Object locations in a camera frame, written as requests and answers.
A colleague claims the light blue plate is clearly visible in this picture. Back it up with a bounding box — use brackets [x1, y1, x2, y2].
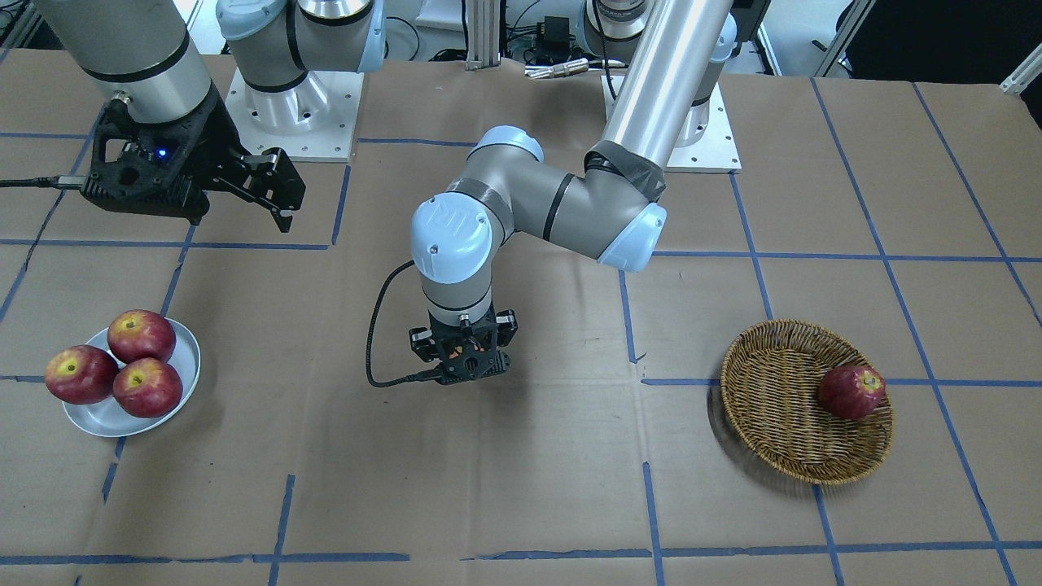
[63, 319, 202, 438]

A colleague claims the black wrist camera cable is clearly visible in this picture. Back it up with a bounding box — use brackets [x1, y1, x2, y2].
[366, 259, 444, 389]

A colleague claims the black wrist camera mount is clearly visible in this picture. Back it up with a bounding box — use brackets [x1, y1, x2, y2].
[435, 346, 510, 385]

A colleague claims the red apple on plate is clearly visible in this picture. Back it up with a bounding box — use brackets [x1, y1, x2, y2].
[44, 344, 119, 405]
[111, 357, 183, 418]
[107, 310, 177, 364]

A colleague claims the dark red apple in basket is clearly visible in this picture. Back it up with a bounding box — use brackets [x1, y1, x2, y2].
[817, 365, 887, 420]

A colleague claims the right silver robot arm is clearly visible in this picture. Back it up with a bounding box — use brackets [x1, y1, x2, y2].
[24, 1, 386, 233]

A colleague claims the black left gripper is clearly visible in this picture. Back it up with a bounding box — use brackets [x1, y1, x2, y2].
[410, 310, 518, 367]

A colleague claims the round wicker basket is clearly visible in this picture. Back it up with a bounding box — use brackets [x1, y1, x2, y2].
[720, 319, 895, 486]

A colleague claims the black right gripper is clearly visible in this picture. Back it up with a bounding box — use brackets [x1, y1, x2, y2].
[81, 86, 306, 234]

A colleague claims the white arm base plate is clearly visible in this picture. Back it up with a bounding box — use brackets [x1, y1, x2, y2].
[601, 75, 742, 173]

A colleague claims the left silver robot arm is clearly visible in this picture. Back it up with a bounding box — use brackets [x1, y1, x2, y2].
[410, 1, 731, 381]

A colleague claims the aluminium frame post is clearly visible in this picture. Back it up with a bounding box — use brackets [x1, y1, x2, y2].
[461, 0, 505, 72]

